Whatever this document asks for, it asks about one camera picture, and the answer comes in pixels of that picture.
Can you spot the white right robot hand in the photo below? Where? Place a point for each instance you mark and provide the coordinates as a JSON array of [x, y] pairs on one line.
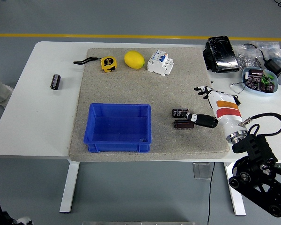
[[227, 112]]

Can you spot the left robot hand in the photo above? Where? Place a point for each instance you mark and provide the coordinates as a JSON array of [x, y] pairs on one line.
[[24, 220]]

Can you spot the black printed cylindrical battery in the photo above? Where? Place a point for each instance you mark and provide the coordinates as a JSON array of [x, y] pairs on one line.
[[179, 113]]

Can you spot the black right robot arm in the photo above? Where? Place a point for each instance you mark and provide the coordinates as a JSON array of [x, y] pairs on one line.
[[255, 150]]

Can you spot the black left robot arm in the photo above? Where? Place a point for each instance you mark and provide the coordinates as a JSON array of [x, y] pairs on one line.
[[2, 218]]

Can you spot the grey box under table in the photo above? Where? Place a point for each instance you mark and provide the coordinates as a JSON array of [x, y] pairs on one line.
[[201, 171]]

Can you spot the blue plastic box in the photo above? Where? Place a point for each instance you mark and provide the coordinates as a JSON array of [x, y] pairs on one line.
[[93, 131]]

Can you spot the dark cylindrical battery silver ends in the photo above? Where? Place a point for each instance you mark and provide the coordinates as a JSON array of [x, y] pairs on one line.
[[55, 81]]

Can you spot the small maroon capacitor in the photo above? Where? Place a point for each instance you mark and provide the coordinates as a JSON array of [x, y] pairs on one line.
[[262, 87], [270, 87]]

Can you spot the large maroon capacitor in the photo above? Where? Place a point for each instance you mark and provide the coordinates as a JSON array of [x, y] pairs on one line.
[[256, 74]]

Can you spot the green component pieces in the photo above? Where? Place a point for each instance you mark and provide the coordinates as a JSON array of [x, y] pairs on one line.
[[266, 80]]

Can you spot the white table leg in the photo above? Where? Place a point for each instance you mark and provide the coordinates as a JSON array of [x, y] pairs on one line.
[[69, 187], [240, 208]]

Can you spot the plastic bag of screws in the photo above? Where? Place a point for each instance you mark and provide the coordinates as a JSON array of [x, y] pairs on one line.
[[244, 59]]

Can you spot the light blue bowl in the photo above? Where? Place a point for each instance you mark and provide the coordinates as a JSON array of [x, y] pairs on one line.
[[275, 80]]

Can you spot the black foot pedal device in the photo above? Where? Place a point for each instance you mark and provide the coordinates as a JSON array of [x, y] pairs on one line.
[[222, 54]]

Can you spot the black power adapter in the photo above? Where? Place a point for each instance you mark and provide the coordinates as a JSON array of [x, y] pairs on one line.
[[274, 66]]

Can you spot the clear plastic bag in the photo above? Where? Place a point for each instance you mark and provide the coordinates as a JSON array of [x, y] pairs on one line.
[[271, 50]]

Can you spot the white circuit breaker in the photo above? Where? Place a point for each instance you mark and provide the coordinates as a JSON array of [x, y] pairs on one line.
[[159, 63]]

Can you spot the grey-brown mat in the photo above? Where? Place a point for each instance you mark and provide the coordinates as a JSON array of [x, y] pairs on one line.
[[131, 89]]

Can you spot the yellow lemon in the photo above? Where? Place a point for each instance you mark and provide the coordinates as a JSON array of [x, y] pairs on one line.
[[134, 59]]

